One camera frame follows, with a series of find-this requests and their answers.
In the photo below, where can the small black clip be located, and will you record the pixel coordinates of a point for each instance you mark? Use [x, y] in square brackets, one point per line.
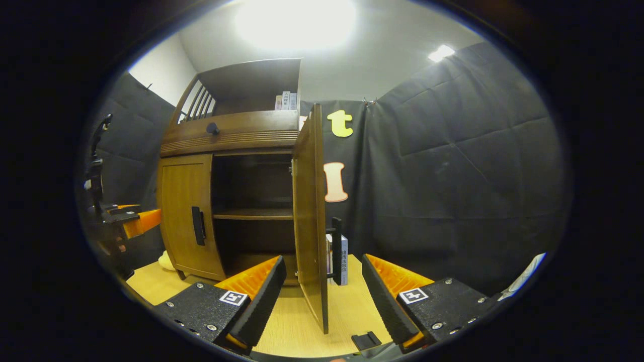
[366, 340]

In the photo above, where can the grey spine book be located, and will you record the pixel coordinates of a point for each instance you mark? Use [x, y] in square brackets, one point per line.
[293, 101]

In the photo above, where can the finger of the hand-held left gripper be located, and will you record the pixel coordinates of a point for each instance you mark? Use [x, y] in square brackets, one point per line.
[146, 221]
[126, 207]

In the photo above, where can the cream soft object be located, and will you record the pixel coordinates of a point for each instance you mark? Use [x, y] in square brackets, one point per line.
[166, 261]

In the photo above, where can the small ceiling light panel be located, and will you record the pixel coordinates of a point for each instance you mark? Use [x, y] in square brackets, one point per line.
[441, 53]

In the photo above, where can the wooden cabinet drawer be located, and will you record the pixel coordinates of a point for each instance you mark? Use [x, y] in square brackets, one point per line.
[241, 130]

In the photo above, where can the wooden inner cabinet shelf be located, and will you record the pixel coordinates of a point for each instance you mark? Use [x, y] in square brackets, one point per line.
[251, 214]

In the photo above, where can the thin white book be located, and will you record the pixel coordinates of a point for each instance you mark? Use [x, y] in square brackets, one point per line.
[328, 251]

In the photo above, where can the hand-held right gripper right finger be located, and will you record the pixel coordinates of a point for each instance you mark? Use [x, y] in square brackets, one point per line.
[382, 301]

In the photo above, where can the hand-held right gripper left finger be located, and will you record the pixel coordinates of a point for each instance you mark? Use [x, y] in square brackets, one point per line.
[264, 301]

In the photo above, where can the pink spine book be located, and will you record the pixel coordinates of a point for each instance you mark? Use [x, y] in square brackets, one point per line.
[277, 103]

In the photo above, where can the wooden double-door shoe cabinet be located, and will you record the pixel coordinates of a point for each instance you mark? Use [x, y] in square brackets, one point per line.
[251, 80]

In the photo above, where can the white spine book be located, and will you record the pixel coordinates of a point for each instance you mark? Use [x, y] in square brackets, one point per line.
[285, 100]

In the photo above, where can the white paper sheet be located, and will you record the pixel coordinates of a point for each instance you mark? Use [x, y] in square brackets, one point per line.
[526, 274]

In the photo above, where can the round black drawer knob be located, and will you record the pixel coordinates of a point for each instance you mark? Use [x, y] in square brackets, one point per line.
[213, 128]

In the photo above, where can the wooden shoe cabinet door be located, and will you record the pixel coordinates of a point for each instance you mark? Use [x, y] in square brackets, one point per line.
[308, 211]
[181, 201]

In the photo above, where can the large ceiling light panel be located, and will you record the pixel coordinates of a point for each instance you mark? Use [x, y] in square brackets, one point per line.
[297, 22]

